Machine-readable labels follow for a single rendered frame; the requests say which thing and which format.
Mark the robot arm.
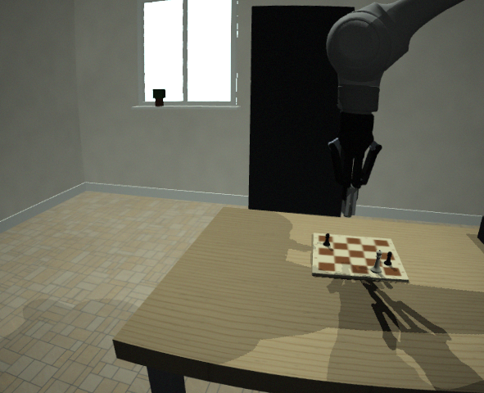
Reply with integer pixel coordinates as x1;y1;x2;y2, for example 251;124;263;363
326;0;464;115

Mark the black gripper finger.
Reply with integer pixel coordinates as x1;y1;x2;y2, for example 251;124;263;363
327;138;355;215
350;139;382;215

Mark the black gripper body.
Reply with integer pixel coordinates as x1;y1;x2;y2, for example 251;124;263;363
337;111;374;154

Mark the brown and cream chessboard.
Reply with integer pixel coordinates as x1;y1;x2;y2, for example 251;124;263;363
312;233;409;282

